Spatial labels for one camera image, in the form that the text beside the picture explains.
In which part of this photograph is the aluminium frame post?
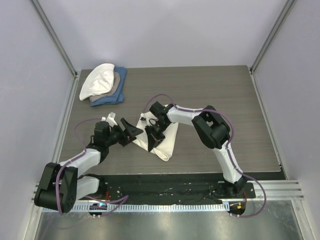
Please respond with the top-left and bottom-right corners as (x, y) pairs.
(249, 0), (297, 74)
(29, 0), (77, 78)

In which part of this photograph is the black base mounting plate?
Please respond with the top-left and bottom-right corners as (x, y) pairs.
(91, 173), (256, 206)

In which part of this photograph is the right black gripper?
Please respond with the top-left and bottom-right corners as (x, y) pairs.
(145, 121), (170, 153)

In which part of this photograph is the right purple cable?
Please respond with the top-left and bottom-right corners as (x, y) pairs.
(143, 93), (268, 218)

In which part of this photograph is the white folded cloth on pile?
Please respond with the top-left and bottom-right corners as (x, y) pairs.
(79, 63), (115, 101)

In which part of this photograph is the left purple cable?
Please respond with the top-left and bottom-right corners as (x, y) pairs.
(56, 117), (130, 217)

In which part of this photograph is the white slotted cable duct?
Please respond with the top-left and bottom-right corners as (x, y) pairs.
(69, 201), (230, 213)

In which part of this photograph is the purple cable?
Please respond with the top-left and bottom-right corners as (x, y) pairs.
(56, 117), (130, 217)
(143, 93), (268, 218)

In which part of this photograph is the blue checkered cloth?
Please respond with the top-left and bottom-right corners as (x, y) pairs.
(90, 66), (128, 107)

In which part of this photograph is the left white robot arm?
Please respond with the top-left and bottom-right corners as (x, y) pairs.
(34, 116), (144, 214)

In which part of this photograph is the grey cloth in pile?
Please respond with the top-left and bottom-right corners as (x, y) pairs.
(89, 71), (121, 102)

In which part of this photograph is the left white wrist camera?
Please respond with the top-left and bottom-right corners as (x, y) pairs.
(100, 112), (118, 128)

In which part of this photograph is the right aluminium frame post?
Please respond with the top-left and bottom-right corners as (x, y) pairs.
(249, 0), (297, 74)

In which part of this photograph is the white cloth napkin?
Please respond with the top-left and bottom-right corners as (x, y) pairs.
(133, 110), (179, 162)

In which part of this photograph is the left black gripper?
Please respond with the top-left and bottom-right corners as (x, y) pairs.
(105, 118), (142, 147)

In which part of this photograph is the left aluminium frame post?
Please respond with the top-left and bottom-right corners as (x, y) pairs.
(29, 0), (77, 78)

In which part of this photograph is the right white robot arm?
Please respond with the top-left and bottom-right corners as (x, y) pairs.
(145, 101), (247, 198)

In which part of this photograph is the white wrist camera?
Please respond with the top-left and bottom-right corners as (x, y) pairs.
(100, 112), (118, 128)
(139, 113), (148, 123)

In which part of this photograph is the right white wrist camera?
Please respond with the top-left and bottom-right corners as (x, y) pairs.
(139, 113), (148, 123)

